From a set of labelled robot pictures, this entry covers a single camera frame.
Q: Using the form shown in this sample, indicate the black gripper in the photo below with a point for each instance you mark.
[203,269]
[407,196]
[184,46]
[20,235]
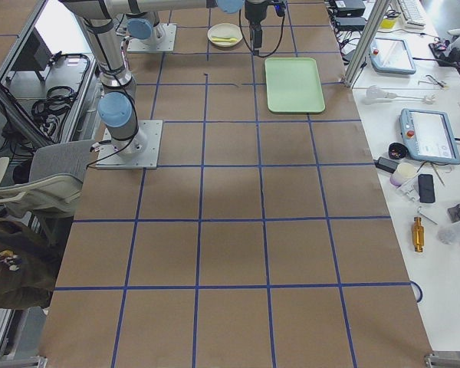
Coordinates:
[254,11]

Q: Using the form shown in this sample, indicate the yellow plastic fork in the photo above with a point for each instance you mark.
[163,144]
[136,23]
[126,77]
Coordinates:
[225,38]

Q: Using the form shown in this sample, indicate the cream round plate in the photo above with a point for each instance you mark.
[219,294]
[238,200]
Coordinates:
[225,30]

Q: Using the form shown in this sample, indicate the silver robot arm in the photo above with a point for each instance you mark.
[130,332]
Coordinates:
[206,103]
[145,27]

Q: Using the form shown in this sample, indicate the green plastic tray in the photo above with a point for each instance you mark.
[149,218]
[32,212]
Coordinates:
[293,85]

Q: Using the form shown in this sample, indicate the far blue teach pendant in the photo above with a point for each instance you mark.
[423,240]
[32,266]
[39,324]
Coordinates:
[391,55]

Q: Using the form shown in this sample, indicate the blue teach pendant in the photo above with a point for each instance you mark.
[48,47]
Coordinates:
[391,55]
[428,136]

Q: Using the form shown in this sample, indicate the black small bowl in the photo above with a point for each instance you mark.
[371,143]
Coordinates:
[397,151]

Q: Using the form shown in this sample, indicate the black power adapter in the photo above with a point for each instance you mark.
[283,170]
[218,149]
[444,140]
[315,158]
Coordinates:
[386,165]

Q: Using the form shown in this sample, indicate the near blue teach pendant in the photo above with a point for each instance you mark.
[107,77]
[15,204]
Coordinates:
[428,136]

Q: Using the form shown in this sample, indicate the white paper cup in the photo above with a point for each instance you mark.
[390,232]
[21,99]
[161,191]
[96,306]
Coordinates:
[402,174]

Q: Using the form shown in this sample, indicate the black smartphone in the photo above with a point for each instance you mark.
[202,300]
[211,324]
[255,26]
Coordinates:
[426,188]

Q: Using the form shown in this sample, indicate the grey office chair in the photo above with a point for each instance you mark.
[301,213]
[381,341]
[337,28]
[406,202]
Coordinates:
[55,181]

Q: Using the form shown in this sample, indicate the gold metal cylinder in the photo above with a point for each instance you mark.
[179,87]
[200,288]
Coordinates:
[418,239]

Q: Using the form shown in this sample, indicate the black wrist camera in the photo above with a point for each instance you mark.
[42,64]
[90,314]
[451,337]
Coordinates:
[280,7]

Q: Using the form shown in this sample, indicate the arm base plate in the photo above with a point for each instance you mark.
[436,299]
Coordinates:
[166,45]
[142,152]

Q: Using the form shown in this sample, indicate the aluminium frame post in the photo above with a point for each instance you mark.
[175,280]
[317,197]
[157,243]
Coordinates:
[373,23]

